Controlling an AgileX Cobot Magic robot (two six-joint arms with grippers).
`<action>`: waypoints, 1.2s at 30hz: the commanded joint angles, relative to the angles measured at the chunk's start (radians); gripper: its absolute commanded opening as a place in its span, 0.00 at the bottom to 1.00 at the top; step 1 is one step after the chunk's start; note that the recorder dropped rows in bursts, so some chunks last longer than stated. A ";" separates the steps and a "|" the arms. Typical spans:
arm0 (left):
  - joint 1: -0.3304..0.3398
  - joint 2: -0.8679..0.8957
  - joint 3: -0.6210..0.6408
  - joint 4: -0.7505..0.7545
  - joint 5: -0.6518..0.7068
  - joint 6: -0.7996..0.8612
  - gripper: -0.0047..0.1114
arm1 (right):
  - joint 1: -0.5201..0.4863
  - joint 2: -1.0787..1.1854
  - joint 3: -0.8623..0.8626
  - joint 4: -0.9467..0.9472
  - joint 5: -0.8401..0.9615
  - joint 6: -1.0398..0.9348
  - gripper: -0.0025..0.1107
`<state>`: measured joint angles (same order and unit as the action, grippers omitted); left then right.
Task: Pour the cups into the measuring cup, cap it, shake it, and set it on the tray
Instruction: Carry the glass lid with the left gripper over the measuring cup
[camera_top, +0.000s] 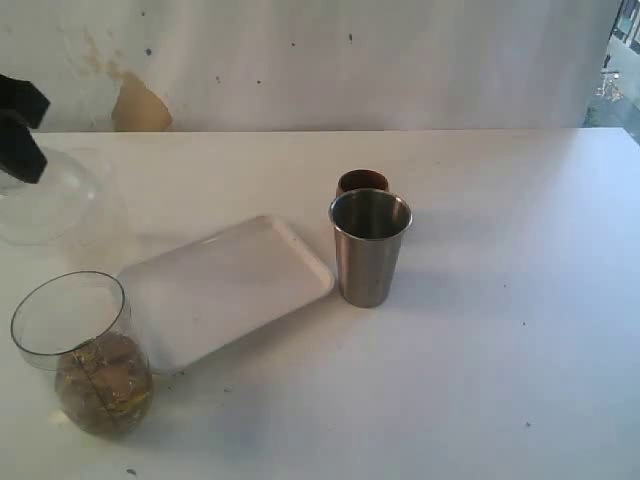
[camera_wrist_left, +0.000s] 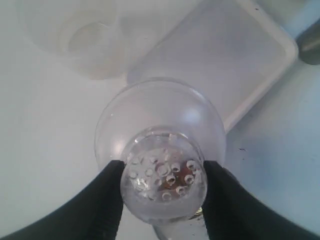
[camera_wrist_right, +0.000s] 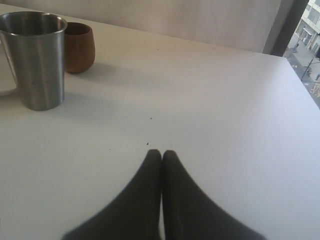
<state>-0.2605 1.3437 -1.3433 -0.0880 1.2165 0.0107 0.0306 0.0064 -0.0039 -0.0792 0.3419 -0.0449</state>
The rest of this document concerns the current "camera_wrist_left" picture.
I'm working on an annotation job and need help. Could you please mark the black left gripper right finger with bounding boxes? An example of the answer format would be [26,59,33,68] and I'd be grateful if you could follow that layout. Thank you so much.
[202,160,320,240]

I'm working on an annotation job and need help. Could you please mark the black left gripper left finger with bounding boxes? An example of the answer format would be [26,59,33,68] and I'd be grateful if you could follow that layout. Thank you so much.
[4,160,125,240]

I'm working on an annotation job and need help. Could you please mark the brown pellets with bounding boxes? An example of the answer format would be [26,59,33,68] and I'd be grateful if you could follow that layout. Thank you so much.
[159,159,199,196]

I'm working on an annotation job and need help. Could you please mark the clear perforated shaker lid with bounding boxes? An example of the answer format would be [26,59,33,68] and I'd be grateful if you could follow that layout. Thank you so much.
[94,77,226,226]

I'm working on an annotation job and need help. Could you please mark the stainless steel cup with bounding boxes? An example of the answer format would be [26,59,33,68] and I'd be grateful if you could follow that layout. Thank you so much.
[296,19,320,66]

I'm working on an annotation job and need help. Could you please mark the white rectangular tray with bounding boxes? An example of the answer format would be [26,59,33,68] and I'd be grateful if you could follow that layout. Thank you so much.
[127,0,298,131]

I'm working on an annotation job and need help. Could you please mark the translucent plastic cup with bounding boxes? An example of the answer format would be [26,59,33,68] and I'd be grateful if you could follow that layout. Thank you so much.
[17,0,161,81]

